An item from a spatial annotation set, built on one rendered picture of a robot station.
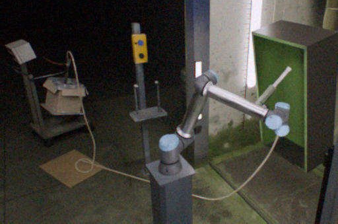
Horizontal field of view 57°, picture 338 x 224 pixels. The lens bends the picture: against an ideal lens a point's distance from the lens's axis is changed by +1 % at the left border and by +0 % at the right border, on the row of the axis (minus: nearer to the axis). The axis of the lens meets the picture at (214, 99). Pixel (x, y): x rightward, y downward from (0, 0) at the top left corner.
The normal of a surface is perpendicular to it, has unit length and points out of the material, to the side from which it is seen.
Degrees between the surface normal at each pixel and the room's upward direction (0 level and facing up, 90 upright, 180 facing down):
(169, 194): 90
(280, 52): 90
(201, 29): 90
